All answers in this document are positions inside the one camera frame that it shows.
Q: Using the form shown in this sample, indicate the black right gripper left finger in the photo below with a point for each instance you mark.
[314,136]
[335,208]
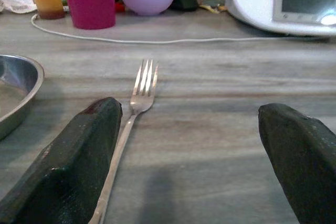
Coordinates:
[71,161]

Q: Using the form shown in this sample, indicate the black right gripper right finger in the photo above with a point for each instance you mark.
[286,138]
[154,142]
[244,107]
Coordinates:
[302,155]

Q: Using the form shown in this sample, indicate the silver metal fork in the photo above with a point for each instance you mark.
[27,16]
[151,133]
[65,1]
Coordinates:
[138,103]

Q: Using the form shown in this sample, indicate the round steel plate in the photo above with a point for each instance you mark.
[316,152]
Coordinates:
[15,90]

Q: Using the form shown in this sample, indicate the white kitchen appliance with display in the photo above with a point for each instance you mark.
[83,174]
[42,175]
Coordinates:
[283,1]

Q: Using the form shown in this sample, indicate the crumpled white plastic bag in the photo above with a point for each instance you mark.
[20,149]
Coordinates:
[14,2]

